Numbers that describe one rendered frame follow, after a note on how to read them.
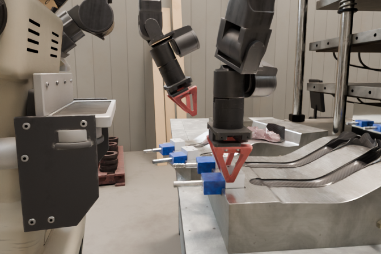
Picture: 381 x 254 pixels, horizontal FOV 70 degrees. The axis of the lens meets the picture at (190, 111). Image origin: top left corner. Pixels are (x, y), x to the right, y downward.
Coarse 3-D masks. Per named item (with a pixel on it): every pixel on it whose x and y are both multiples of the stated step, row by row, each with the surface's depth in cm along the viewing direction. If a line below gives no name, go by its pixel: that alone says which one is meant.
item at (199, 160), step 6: (198, 156) 65; (204, 156) 65; (210, 156) 65; (198, 162) 61; (204, 162) 61; (210, 162) 61; (216, 162) 61; (198, 168) 61; (204, 168) 61; (210, 168) 61
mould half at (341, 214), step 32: (256, 160) 67; (288, 160) 68; (320, 160) 62; (224, 192) 49; (256, 192) 49; (288, 192) 50; (320, 192) 50; (352, 192) 48; (224, 224) 48; (256, 224) 45; (288, 224) 46; (320, 224) 47; (352, 224) 47
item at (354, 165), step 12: (348, 132) 68; (336, 144) 67; (348, 144) 64; (360, 144) 63; (372, 144) 61; (312, 156) 66; (360, 156) 57; (372, 156) 57; (336, 168) 57; (348, 168) 56; (360, 168) 53; (252, 180) 55; (264, 180) 55; (276, 180) 55; (288, 180) 56; (300, 180) 56; (312, 180) 56; (324, 180) 56; (336, 180) 53
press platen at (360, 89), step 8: (312, 88) 169; (320, 88) 160; (328, 88) 152; (352, 88) 133; (360, 88) 128; (368, 88) 123; (376, 88) 118; (360, 96) 128; (368, 96) 123; (376, 96) 118
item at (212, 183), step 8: (232, 168) 53; (208, 176) 52; (216, 176) 52; (240, 176) 50; (176, 184) 51; (184, 184) 51; (192, 184) 52; (200, 184) 52; (208, 184) 50; (216, 184) 50; (224, 184) 50; (232, 184) 50; (240, 184) 50; (208, 192) 50; (216, 192) 51
